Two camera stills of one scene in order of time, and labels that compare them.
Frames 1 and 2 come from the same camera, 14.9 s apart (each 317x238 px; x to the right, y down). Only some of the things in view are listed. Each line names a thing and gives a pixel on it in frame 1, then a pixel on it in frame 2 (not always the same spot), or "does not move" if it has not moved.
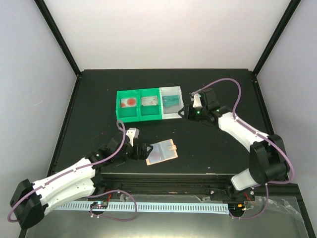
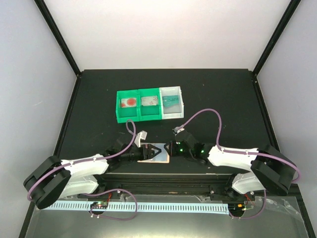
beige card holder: x=161 y=152 does not move
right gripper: x=187 y=113 → x=172 y=151
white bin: x=172 y=102 does not move
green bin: x=127 y=114 does not move
